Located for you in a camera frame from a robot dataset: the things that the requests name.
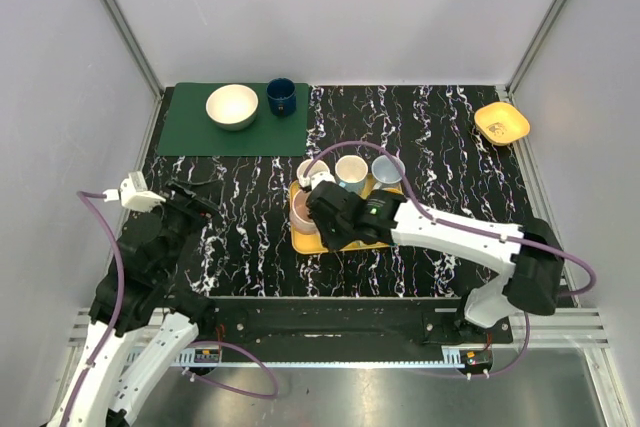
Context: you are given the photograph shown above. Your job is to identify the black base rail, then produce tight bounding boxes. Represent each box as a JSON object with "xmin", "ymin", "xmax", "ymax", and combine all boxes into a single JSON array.
[{"xmin": 185, "ymin": 296, "xmax": 513, "ymax": 346}]

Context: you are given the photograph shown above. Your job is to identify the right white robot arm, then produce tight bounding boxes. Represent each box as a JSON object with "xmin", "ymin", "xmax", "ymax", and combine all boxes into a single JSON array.
[{"xmin": 306, "ymin": 181, "xmax": 564, "ymax": 344}]

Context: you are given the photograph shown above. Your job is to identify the pink mug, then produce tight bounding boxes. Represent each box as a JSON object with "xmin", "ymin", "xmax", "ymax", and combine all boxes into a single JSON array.
[{"xmin": 290, "ymin": 190, "xmax": 317, "ymax": 235}]

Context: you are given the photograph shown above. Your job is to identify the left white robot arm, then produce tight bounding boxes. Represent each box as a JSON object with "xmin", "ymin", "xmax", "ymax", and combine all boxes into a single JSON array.
[{"xmin": 48, "ymin": 171, "xmax": 223, "ymax": 426}]

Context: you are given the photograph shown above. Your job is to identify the clear glass mug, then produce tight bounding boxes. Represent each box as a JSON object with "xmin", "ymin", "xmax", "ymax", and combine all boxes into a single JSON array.
[{"xmin": 296, "ymin": 159, "xmax": 330, "ymax": 189}]

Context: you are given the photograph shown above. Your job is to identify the white footed mug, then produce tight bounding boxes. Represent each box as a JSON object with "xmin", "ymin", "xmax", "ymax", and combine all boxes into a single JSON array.
[{"xmin": 371, "ymin": 155, "xmax": 405, "ymax": 190}]

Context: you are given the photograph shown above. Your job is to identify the orange square dish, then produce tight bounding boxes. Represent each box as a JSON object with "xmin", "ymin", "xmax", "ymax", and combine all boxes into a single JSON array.
[{"xmin": 474, "ymin": 102, "xmax": 531, "ymax": 146}]

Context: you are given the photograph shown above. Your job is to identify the cream bowl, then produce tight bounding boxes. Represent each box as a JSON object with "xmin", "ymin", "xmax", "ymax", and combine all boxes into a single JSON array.
[{"xmin": 205, "ymin": 84, "xmax": 259, "ymax": 131}]

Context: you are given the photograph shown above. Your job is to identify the dark green mat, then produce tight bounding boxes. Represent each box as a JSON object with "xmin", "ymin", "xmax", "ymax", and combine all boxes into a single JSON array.
[{"xmin": 157, "ymin": 82, "xmax": 310, "ymax": 157}]

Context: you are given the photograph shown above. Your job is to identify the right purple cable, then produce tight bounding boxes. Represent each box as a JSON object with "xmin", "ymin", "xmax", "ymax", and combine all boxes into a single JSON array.
[{"xmin": 302, "ymin": 140, "xmax": 599, "ymax": 379}]

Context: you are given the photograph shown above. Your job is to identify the orange rectangular tray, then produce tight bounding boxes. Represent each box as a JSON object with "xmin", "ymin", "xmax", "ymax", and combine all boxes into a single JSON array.
[{"xmin": 291, "ymin": 174, "xmax": 389, "ymax": 255}]

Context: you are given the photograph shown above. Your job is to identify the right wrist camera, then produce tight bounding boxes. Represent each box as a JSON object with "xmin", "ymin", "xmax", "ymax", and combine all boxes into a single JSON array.
[{"xmin": 301, "ymin": 172, "xmax": 336, "ymax": 192}]

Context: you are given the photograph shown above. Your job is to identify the dark blue mug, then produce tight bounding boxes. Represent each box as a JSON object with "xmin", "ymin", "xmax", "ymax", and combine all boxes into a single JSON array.
[{"xmin": 266, "ymin": 78, "xmax": 297, "ymax": 117}]

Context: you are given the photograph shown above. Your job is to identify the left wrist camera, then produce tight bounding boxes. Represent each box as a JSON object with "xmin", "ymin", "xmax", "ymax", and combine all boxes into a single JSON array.
[{"xmin": 103, "ymin": 171, "xmax": 165, "ymax": 213}]

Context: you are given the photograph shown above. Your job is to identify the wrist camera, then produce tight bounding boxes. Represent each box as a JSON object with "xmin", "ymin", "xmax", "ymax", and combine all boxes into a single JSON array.
[
  {"xmin": 301, "ymin": 172, "xmax": 336, "ymax": 192},
  {"xmin": 103, "ymin": 171, "xmax": 165, "ymax": 213}
]

